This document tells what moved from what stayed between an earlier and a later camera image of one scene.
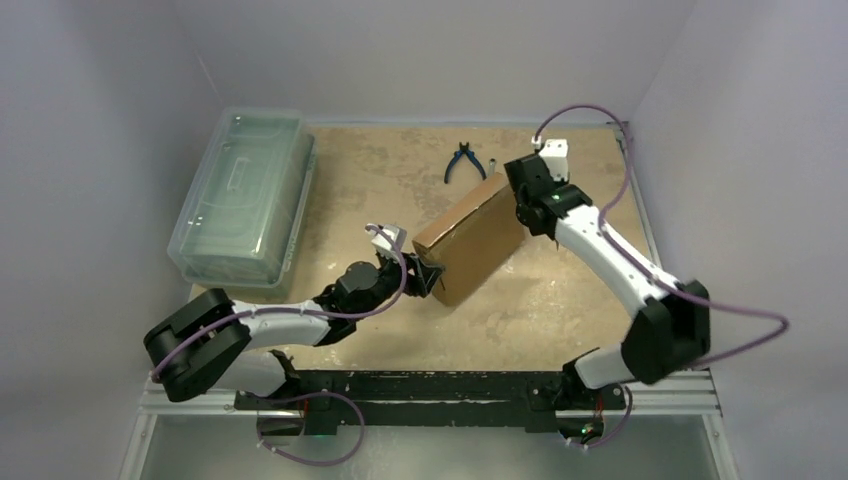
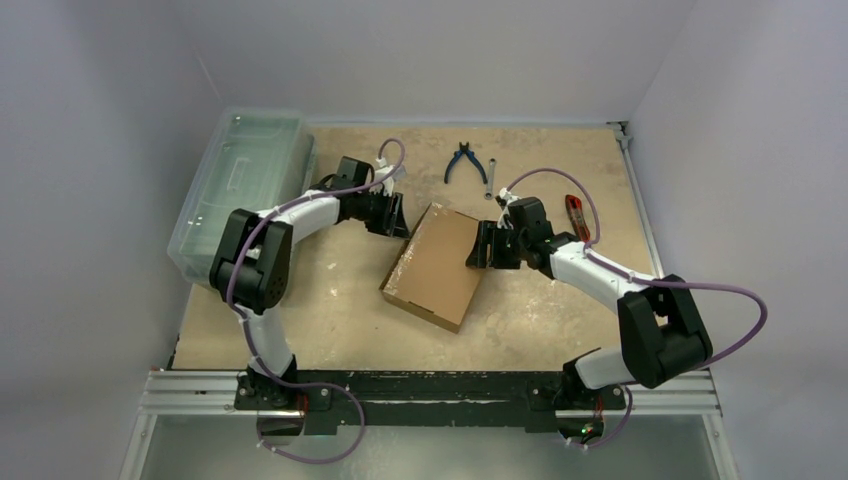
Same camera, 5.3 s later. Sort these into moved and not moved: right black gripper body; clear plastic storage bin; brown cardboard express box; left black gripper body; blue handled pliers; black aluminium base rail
Moved: left black gripper body; brown cardboard express box; right black gripper body
Not moved: black aluminium base rail; clear plastic storage bin; blue handled pliers
